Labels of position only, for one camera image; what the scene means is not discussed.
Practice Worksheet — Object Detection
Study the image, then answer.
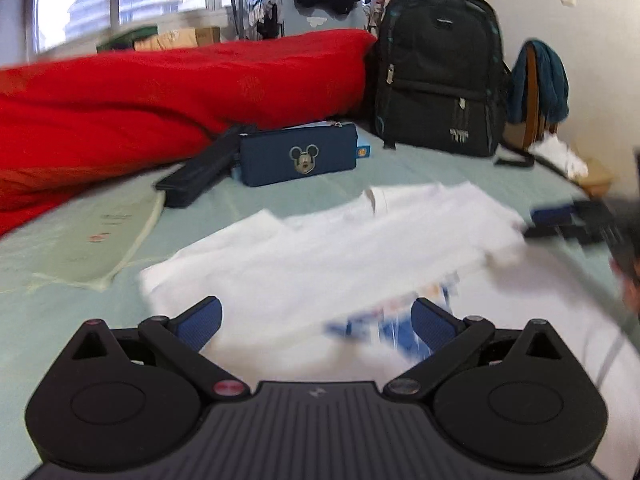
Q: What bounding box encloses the white printed sweatshirt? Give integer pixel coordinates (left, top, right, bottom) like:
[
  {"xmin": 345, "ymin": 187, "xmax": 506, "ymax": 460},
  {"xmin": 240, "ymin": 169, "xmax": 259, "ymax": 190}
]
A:
[{"xmin": 140, "ymin": 183, "xmax": 639, "ymax": 479}]

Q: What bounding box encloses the white crumpled cloth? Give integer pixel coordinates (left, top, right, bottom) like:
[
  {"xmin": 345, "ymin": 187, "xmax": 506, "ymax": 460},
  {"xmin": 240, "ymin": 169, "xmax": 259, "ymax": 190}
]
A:
[{"xmin": 528, "ymin": 131, "xmax": 589, "ymax": 180}]

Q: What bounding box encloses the teal towel on chair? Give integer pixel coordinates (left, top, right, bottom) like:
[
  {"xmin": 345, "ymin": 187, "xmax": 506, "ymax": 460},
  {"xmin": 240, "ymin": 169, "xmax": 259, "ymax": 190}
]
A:
[{"xmin": 506, "ymin": 39, "xmax": 570, "ymax": 124}]

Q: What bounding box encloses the pale green paper sheet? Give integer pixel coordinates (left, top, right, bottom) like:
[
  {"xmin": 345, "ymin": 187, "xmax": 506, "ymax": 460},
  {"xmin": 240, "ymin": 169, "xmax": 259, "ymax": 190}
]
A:
[{"xmin": 30, "ymin": 188, "xmax": 165, "ymax": 293}]

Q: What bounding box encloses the black long pouch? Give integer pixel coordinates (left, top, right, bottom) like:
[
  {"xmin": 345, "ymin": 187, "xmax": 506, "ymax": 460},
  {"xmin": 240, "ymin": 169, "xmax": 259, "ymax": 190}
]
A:
[{"xmin": 155, "ymin": 125, "xmax": 258, "ymax": 209}]

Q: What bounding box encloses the black backpack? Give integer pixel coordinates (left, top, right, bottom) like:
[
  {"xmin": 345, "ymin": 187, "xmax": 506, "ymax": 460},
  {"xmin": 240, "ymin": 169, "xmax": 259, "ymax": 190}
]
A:
[{"xmin": 373, "ymin": 0, "xmax": 509, "ymax": 158}]

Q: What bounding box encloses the navy Mickey pencil case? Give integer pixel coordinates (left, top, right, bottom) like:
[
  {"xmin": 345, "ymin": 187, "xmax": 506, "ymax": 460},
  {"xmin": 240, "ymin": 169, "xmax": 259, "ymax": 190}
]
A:
[{"xmin": 239, "ymin": 125, "xmax": 358, "ymax": 188}]

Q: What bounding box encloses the blue white small box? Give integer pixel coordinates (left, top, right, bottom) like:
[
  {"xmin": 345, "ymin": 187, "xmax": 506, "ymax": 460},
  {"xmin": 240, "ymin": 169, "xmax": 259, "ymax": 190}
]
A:
[{"xmin": 356, "ymin": 144, "xmax": 371, "ymax": 158}]

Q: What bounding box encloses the red blanket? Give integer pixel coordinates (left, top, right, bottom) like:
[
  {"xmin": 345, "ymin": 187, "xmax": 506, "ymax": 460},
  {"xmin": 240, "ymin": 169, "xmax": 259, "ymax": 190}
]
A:
[{"xmin": 1, "ymin": 29, "xmax": 374, "ymax": 232}]

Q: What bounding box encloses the green box on sill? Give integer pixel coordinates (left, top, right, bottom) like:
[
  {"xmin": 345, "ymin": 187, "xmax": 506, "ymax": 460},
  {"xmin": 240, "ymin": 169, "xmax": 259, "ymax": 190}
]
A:
[{"xmin": 96, "ymin": 25, "xmax": 158, "ymax": 53}]

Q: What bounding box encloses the cardboard box on sill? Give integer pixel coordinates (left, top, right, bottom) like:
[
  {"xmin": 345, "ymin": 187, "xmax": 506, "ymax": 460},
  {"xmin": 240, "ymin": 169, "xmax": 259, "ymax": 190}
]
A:
[{"xmin": 134, "ymin": 26, "xmax": 221, "ymax": 52}]

